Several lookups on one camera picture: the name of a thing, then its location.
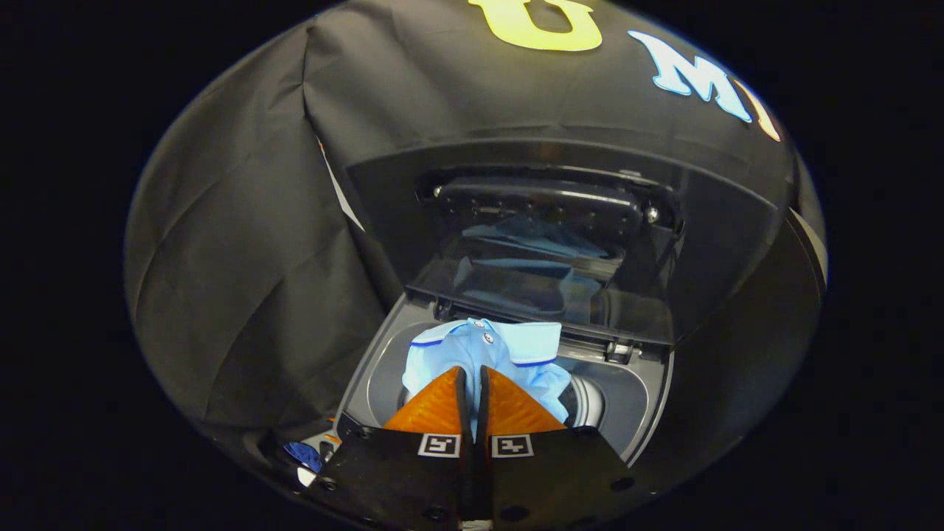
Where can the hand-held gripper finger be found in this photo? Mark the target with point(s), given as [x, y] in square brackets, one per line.
[463, 409]
[481, 409]

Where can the dark washing machine lid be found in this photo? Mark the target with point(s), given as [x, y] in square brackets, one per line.
[708, 258]

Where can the light blue polo shirt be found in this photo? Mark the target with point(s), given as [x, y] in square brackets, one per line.
[509, 346]

